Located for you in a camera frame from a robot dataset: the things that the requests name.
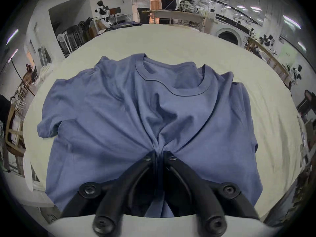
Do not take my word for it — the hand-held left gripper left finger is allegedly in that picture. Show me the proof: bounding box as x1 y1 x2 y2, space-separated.
61 151 157 236

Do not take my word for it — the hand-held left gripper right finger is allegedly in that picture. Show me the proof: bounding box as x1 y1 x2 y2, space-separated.
163 151 260 236

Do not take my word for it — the blue t-shirt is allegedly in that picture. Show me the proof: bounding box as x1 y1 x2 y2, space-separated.
37 53 263 218

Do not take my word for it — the bed with beige sheet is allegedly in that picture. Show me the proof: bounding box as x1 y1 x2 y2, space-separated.
23 23 305 222

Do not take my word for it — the wooden chair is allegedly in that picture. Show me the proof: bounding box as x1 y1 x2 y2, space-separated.
4 104 26 177

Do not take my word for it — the long wooden table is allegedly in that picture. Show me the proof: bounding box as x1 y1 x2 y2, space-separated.
246 36 292 88

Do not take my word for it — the white standing fan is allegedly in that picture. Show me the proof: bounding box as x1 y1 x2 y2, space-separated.
57 33 73 54

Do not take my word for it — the white washing machine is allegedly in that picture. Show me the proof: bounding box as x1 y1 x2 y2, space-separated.
214 13 252 46

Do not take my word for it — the white and black robot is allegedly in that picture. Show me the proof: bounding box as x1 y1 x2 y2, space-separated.
95 0 114 29

